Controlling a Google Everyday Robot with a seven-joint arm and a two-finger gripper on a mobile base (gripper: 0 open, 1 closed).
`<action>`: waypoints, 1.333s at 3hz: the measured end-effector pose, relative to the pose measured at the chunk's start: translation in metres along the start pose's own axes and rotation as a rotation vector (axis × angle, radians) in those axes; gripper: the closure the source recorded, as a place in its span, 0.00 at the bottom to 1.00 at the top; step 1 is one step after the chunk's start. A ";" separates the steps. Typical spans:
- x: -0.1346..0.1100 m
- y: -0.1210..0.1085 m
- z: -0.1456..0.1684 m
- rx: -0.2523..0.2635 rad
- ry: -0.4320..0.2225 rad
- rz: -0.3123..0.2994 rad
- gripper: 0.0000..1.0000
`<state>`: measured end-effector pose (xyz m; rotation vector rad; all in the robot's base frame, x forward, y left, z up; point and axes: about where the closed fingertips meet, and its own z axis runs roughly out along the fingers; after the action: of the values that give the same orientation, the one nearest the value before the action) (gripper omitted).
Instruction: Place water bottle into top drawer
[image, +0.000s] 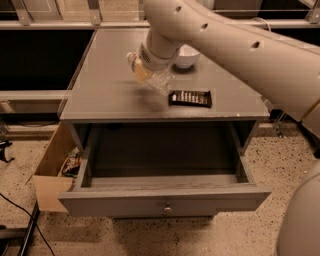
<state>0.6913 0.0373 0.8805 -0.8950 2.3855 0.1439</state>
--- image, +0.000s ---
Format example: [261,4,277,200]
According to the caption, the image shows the open grey top drawer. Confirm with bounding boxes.
[59,127,271,218]

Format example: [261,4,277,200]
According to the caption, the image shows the grey wooden nightstand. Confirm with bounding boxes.
[61,28,269,158]

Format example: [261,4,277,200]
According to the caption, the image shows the black floor stand base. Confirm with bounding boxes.
[0,204,40,256]

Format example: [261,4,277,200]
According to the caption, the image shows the dark chocolate bar wrapper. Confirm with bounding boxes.
[168,90,212,108]

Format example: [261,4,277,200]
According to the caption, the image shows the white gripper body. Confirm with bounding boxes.
[139,43,175,71]

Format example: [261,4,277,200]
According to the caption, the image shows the metal railing frame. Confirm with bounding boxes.
[0,0,320,29]

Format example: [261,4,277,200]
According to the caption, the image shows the snack bag in box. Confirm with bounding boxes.
[60,147,82,178]

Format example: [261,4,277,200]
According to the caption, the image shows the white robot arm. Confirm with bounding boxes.
[129,0,320,256]

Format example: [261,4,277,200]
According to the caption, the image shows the clear plastic water bottle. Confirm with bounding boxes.
[127,52,175,96]

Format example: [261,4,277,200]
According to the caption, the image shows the round metal drawer knob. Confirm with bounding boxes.
[163,203,172,214]

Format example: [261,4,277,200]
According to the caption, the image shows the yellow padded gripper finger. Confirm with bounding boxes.
[134,63,153,84]

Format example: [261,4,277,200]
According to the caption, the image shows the black floor cable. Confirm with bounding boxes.
[0,191,57,256]

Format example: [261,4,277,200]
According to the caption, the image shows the white ceramic bowl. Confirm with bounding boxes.
[174,45,201,69]

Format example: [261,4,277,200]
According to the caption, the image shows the brown cardboard box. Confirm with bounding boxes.
[32,123,76,212]

